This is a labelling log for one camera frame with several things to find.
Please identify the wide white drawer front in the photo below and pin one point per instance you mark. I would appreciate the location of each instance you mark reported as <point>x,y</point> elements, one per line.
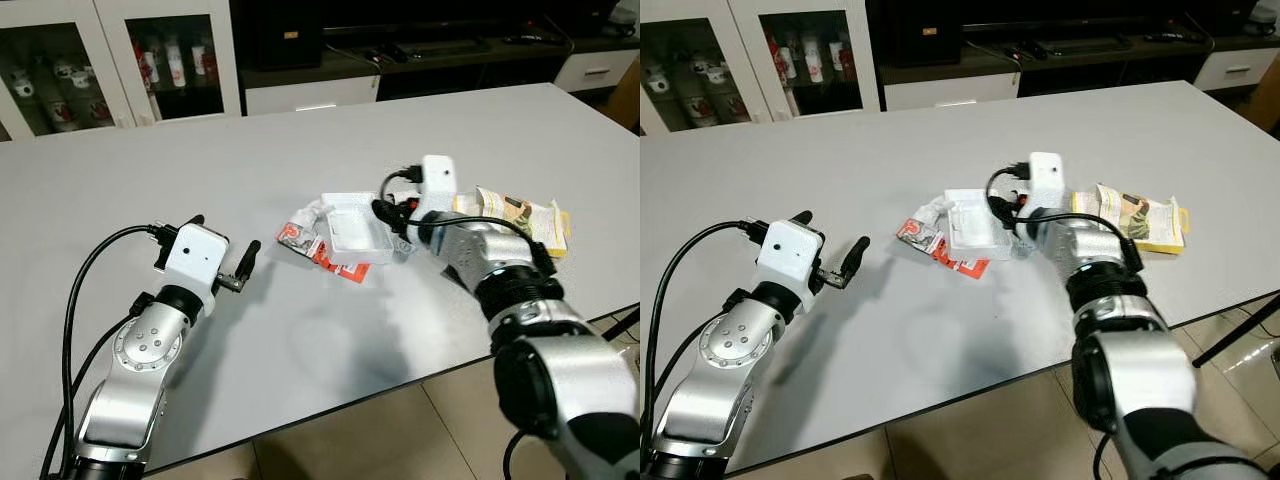
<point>310,95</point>
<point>950,90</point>

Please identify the black flat set-top device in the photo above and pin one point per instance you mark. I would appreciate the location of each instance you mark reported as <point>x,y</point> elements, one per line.
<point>1080,44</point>
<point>440,46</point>

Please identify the black table leg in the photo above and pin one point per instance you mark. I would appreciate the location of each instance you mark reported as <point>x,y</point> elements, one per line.
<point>1235,335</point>
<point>625,322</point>

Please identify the white glass door cabinet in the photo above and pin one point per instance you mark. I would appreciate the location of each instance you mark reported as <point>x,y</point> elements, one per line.
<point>745,50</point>
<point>118,60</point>

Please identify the dark tv stand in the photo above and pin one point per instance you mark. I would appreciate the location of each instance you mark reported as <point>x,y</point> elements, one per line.
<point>1090,65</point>
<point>450,68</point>

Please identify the white bottle red label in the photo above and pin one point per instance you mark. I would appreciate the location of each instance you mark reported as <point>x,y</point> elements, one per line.
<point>176,62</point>
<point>206,62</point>
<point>812,58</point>
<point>780,56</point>
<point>148,68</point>
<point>842,58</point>

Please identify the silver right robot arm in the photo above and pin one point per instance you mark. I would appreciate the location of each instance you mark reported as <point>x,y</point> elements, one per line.
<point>1140,370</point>
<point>570,370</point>

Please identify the yellow printed paper carton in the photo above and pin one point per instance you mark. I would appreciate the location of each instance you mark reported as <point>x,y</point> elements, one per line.
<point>520,220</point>
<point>1140,215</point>

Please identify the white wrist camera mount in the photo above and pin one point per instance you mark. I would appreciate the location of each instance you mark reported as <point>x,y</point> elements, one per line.
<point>198,255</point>
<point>1047,178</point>
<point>438,182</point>
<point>792,252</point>

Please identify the white plastic tray box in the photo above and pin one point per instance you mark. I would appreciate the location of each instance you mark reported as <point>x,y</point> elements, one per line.
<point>975,220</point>
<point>352,228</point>

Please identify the black speaker box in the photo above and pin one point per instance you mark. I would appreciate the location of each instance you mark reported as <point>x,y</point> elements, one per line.
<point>288,35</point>
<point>920,30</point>

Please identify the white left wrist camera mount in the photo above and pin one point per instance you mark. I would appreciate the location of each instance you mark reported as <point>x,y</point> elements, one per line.
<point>198,255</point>
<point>792,252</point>

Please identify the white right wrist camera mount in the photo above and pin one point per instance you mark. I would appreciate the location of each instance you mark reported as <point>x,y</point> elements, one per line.
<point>1047,178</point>
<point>438,182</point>

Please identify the small white drawer front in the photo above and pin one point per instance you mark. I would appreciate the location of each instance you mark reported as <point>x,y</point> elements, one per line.
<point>597,70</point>
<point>1238,68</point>

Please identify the red white snack wrapper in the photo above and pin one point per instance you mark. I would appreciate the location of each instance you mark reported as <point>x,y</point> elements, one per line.
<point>300,235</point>
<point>918,232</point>

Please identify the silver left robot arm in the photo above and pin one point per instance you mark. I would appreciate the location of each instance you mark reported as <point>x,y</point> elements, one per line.
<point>730,345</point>
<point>140,350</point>

